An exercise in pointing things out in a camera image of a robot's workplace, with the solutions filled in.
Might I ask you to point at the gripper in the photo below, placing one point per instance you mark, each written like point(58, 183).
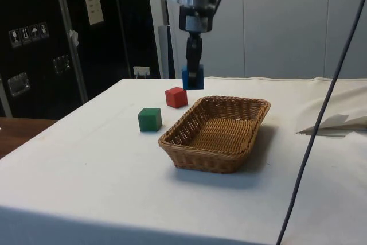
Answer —
point(196, 18)

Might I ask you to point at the blue wooden cube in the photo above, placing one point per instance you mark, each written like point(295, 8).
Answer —
point(201, 80)

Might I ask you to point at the red wooden cube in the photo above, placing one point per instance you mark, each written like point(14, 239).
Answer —
point(175, 98)

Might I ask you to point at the green wooden cube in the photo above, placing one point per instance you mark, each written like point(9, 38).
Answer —
point(149, 120)

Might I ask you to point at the brown wicker basket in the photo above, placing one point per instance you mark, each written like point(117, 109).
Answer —
point(218, 159)

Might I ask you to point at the pale lockers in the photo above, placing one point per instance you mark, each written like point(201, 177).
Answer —
point(286, 27)

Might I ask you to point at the black cabinet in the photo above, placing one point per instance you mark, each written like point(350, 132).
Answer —
point(34, 4)

